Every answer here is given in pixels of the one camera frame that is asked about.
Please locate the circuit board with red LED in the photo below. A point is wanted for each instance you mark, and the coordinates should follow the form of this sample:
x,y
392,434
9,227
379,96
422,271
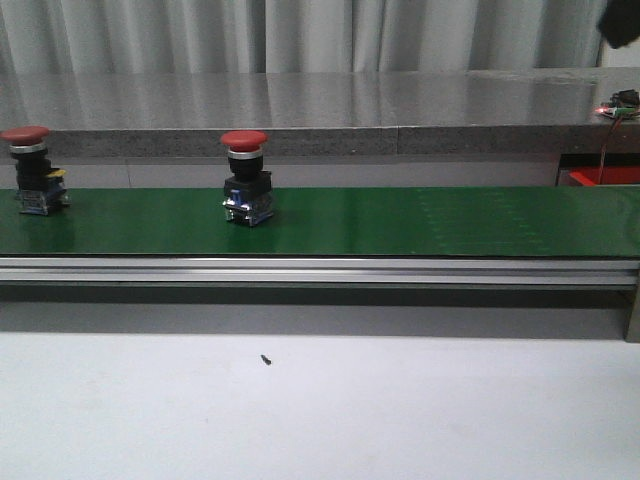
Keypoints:
x,y
623,104

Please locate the green conveyor belt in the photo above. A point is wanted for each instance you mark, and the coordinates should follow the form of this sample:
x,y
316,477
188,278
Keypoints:
x,y
591,222

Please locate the grey curtain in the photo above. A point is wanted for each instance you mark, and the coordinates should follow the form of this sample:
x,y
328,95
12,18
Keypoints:
x,y
133,37

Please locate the grey stone counter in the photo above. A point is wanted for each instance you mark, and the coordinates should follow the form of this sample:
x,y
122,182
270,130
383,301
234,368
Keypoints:
x,y
323,114

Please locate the red plastic tray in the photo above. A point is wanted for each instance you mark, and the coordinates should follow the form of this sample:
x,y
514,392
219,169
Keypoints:
x,y
591,176

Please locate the aluminium conveyor frame rail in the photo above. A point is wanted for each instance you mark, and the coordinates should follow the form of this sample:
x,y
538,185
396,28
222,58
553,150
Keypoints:
x,y
574,299

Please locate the red mushroom push button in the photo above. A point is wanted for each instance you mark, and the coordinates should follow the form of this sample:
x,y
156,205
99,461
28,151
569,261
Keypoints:
x,y
41,186
248,193

